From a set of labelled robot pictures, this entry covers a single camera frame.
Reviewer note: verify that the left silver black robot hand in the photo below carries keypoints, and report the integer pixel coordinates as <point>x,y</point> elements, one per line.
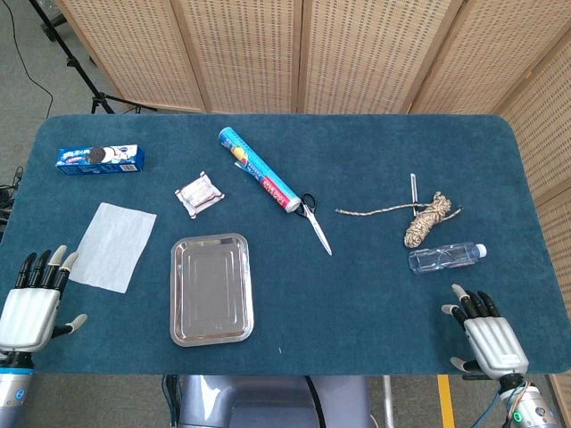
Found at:
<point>29,312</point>

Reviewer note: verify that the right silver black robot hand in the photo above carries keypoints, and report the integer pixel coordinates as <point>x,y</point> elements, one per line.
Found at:
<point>495,343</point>

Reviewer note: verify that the white paper sheet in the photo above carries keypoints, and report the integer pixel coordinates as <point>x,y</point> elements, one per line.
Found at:
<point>111,247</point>

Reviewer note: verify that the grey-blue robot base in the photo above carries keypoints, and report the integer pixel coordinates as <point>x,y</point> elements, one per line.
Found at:
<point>267,401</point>

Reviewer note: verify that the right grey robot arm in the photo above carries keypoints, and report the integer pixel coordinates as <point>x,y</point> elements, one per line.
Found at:
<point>531,408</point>

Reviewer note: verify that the silver metal tray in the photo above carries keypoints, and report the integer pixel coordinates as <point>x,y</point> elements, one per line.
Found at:
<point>212,290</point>

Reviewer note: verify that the yellow floor tape strip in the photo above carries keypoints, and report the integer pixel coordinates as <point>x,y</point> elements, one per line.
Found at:
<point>446,401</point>

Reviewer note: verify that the clear plastic water bottle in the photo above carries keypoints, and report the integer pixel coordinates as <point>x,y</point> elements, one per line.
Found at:
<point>441,258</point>

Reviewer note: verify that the silver metal pole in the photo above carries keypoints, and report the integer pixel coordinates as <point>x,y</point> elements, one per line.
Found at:
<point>389,401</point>

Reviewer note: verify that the blue carpet table cover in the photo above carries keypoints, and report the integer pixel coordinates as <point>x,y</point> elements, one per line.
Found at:
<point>357,312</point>

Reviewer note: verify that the blue cookie box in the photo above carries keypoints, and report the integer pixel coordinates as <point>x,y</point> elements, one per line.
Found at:
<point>98,160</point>

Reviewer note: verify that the thin silver metal strip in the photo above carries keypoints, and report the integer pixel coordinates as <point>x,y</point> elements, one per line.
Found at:
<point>413,187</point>

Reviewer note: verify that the white red snack packet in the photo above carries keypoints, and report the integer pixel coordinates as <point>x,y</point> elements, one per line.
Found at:
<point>198,194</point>

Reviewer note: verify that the black tripod stand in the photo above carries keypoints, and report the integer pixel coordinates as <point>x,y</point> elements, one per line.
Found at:
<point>100,101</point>

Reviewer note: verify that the blue plastic wrap roll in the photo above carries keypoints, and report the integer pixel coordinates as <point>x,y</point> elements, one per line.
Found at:
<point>259,169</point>

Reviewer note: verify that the wicker folding screen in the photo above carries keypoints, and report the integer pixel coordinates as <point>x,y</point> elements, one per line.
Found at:
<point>250,53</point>

